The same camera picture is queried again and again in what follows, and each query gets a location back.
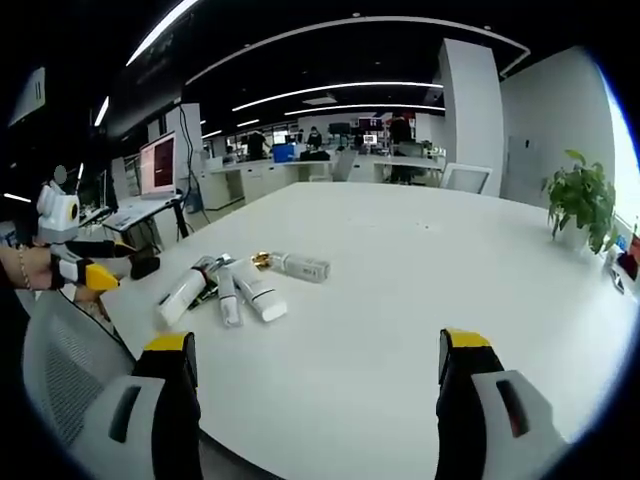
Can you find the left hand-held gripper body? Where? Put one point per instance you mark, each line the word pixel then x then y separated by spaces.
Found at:
pixel 56 220

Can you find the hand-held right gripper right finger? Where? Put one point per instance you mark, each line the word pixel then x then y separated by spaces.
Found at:
pixel 470 410

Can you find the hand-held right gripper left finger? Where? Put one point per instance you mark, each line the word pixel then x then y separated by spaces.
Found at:
pixel 165 410

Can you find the black skincare jar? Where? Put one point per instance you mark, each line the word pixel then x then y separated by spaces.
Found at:
pixel 145 267

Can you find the white skincare bottle dark cap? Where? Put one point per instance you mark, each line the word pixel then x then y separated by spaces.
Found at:
pixel 181 297

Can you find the dark green skincare packet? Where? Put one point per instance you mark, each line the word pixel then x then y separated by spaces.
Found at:
pixel 205 295

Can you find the silver skincare tube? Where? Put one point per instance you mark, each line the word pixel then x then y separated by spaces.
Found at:
pixel 214 262

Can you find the slim white skincare tube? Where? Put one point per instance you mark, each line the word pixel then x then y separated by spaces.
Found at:
pixel 229 300

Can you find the wide white skincare tube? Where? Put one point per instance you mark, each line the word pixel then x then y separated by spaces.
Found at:
pixel 260 292

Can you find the white skincare bottle gold cap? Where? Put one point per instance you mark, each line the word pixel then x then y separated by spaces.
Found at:
pixel 300 267

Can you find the blue storage box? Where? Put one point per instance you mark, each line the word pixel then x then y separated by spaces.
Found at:
pixel 286 153

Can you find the person's left hand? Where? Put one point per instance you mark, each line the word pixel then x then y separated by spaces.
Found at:
pixel 39 267

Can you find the standing desk with black legs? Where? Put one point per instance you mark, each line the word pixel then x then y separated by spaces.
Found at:
pixel 135 212

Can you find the grey mesh office chair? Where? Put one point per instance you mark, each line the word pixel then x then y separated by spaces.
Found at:
pixel 65 365

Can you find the computer monitor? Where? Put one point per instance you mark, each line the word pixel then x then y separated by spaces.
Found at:
pixel 157 165

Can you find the long white office counter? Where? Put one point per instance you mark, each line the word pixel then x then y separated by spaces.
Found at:
pixel 270 175

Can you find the small items by window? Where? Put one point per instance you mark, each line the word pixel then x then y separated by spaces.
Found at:
pixel 625 265

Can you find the white office chair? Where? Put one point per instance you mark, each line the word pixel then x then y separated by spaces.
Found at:
pixel 465 177

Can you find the green potted plant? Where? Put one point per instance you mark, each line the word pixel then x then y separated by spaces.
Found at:
pixel 580 200

